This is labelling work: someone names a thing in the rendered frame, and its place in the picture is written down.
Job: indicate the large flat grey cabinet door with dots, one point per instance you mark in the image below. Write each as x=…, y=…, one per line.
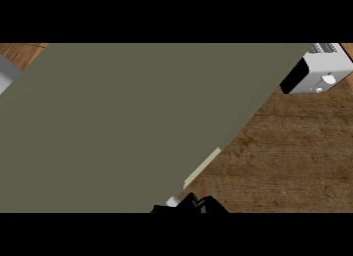
x=114, y=123

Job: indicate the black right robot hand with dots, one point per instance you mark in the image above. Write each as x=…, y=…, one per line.
x=198, y=205

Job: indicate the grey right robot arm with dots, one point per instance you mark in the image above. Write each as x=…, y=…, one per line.
x=171, y=201

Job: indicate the white toaster oven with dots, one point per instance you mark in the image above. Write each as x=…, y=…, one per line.
x=326, y=68

